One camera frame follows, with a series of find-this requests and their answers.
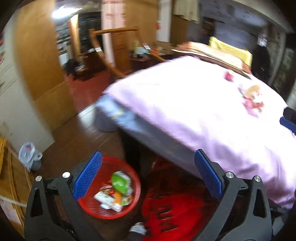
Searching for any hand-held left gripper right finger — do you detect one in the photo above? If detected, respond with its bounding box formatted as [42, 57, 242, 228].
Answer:
[194, 149, 272, 241]

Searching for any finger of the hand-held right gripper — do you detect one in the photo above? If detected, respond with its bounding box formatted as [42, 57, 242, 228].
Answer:
[279, 107, 296, 135]

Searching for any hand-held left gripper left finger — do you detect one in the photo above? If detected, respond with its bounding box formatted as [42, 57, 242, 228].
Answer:
[24, 151, 104, 241]

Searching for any red white long box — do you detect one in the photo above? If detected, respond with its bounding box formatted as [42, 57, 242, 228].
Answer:
[94, 189, 122, 212]

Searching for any green drink carton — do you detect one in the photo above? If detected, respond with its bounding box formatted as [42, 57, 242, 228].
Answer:
[111, 171, 132, 194]

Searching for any orange box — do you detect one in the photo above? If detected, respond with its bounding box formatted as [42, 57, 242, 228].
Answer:
[113, 192, 134, 206]

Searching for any red plastic basket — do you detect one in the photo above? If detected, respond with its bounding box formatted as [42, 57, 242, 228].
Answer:
[77, 156, 142, 220]

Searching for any red rug with dark letters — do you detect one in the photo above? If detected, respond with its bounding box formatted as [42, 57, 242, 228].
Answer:
[141, 155, 222, 241]

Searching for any purple blanket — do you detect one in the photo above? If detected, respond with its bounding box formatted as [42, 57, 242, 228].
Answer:
[102, 56, 296, 210]

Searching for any white plastic bag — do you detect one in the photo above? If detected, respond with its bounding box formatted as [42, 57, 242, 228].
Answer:
[18, 142, 43, 172]

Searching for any black hanging coat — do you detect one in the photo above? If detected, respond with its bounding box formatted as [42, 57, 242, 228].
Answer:
[252, 44, 271, 81]

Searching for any white dark shoe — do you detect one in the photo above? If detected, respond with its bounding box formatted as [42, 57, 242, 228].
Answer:
[128, 222, 148, 241]

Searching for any yellow chair cover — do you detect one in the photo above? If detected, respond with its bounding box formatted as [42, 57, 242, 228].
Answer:
[209, 37, 253, 66]

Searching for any brown floral pillow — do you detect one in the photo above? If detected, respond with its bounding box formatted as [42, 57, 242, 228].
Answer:
[171, 42, 251, 75]

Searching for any curved wooden armchair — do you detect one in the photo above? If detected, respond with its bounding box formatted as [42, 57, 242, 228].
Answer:
[89, 27, 167, 79]

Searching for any large wooden door panel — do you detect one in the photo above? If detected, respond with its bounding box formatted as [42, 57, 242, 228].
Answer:
[13, 0, 74, 132]

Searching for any wooden side table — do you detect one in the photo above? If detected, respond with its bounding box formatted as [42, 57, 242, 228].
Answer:
[129, 45, 167, 70]

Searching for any dark glass cabinet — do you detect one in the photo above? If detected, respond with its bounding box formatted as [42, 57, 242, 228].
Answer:
[77, 13, 103, 54]

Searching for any white red floral curtain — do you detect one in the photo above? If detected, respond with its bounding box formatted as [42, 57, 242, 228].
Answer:
[102, 0, 129, 65]

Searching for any beige hanging jacket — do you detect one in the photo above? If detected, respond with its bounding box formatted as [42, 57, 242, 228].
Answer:
[173, 0, 199, 22]

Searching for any narrow wooden door panel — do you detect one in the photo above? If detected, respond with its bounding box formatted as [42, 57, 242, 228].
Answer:
[126, 0, 158, 44]

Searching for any bright ceiling lamp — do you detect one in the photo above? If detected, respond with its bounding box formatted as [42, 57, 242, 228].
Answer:
[52, 6, 82, 19]

